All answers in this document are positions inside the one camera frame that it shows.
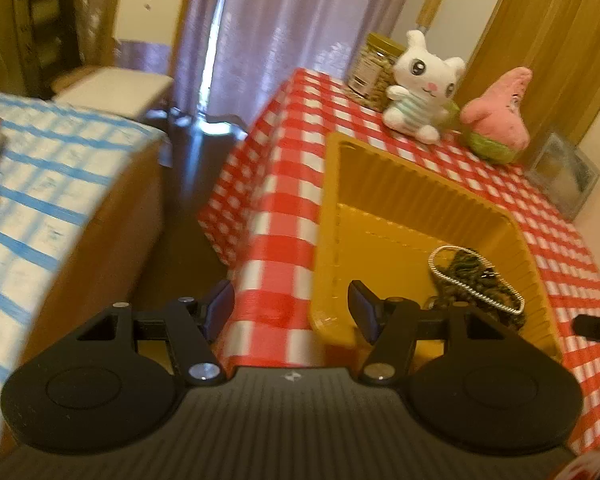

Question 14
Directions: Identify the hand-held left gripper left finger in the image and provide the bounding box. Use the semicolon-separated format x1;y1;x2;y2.
76;279;237;387

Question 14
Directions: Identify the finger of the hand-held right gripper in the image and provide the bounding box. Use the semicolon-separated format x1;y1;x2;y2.
572;313;600;346

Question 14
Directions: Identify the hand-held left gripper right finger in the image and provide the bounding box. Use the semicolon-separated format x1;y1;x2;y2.
347;279;527;387

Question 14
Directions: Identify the silver chain bracelet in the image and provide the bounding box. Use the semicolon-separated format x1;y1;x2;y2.
428;245;526;317

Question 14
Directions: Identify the yellow plastic tray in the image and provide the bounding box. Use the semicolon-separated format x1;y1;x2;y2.
307;131;564;365

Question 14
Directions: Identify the dark brown bead necklace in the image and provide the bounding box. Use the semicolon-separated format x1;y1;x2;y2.
429;251;527;332

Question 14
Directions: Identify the brown low table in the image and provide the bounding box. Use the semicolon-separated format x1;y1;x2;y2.
24;132;173;356

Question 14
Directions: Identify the red checkered tablecloth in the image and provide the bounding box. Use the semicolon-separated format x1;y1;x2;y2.
197;67;600;457

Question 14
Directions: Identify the red white patterned clothing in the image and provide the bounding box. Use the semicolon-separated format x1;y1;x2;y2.
554;446;600;480

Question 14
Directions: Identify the blue checked side table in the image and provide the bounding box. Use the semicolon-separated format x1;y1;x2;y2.
0;92;167;461

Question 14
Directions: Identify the green plush toy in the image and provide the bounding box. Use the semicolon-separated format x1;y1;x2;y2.
441;99;462;128

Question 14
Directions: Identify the pink starfish plush toy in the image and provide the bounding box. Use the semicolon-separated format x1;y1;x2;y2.
459;66;534;164

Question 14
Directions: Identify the white bunny plush toy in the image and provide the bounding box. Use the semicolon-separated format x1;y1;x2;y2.
383;29;467;144

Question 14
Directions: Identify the clear jar of nuts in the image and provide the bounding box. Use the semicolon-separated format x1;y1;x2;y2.
347;32;407;111

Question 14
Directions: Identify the white wooden chair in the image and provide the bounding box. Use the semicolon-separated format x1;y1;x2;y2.
51;0;202;122

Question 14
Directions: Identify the purple patterned curtain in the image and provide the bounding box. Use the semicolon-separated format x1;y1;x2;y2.
169;0;424;128

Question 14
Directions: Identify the wooden door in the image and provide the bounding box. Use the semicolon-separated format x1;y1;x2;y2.
454;0;600;162

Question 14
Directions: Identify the dark slatted rack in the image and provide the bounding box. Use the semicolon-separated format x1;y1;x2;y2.
9;0;79;100

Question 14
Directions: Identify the silver picture frame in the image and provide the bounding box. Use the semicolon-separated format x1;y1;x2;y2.
524;132;600;223

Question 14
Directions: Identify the wooden door handle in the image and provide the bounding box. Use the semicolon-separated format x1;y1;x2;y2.
413;0;452;32

